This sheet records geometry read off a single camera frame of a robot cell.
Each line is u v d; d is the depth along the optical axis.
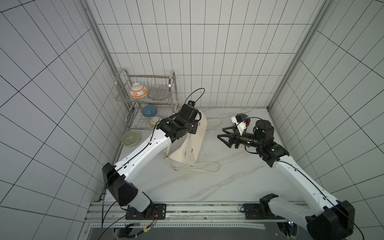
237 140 0.61
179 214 0.73
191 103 0.64
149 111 1.07
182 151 0.71
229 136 0.62
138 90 0.87
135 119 1.04
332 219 0.37
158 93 0.91
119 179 0.40
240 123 0.62
